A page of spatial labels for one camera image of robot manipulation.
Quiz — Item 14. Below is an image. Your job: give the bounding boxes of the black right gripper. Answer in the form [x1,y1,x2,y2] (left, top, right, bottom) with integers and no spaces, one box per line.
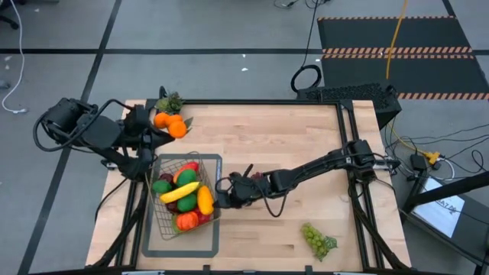
[213,163,269,210]

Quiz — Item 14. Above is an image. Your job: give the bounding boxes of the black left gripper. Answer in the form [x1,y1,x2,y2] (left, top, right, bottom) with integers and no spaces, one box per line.
[121,103,176,154]

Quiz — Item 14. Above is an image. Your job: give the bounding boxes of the orange cluster with leaves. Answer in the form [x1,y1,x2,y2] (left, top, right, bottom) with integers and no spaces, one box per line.
[153,111,194,140]

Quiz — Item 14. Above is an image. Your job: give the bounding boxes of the red orange mango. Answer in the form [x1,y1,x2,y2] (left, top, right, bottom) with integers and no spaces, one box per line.
[172,160,200,184]

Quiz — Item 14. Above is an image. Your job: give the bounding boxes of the yellow mango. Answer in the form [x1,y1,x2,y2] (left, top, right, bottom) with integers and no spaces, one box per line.
[196,185,215,216]

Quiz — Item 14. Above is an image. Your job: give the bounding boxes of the dark green lime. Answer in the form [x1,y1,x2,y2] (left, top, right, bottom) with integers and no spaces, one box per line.
[175,169,198,188]
[176,192,199,214]

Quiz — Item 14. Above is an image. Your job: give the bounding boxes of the bright red apple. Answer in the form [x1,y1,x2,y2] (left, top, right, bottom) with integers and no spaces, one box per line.
[195,210,213,226]

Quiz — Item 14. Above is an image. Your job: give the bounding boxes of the light green lime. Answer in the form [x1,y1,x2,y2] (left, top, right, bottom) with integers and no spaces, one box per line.
[151,180,173,195]

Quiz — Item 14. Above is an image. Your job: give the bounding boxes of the yellow banana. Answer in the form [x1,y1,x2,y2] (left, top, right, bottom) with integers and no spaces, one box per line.
[158,181,201,205]

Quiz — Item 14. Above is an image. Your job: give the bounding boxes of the small orange pumpkin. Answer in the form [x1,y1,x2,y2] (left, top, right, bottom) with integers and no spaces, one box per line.
[175,212,200,232]

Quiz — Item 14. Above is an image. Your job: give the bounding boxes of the green grape bunch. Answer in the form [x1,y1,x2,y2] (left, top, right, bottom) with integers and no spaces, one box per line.
[300,222,339,263]

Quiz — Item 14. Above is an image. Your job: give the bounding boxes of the small potted green plant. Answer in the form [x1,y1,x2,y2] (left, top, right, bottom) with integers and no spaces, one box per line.
[154,90,184,115]

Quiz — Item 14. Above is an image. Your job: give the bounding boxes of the grey rectangular mat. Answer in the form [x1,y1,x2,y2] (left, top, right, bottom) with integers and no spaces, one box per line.
[141,153,223,259]

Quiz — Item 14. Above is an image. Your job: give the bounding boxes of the black computer case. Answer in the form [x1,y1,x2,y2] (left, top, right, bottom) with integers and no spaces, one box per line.
[296,82,402,129]

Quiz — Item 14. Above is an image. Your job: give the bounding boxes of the black power adapter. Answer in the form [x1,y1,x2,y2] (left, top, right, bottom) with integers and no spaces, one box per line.
[410,153,429,172]

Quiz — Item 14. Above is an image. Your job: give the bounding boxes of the black office chair base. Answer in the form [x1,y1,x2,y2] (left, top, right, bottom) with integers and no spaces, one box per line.
[0,0,21,31]

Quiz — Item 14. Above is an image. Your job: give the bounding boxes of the black metal beam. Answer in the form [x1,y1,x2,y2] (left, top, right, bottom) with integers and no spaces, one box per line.
[397,170,489,215]

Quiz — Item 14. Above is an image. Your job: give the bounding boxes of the black striped floor mat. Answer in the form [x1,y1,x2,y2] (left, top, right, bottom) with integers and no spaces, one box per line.
[316,15,489,101]

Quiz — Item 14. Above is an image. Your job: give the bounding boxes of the wire produce basket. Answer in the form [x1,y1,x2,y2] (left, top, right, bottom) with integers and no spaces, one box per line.
[144,151,222,241]

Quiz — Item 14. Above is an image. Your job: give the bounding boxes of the black metal table frame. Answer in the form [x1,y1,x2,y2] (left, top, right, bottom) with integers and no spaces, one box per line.
[89,98,410,275]

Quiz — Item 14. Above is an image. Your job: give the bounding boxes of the black looped cable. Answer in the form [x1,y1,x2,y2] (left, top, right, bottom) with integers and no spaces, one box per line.
[290,0,323,94]

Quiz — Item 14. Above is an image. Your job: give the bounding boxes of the white cable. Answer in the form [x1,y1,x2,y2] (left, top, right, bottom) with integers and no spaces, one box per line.
[1,0,28,115]

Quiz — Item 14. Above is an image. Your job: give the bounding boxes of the yellow cable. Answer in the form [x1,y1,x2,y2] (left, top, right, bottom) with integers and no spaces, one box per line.
[385,0,409,80]

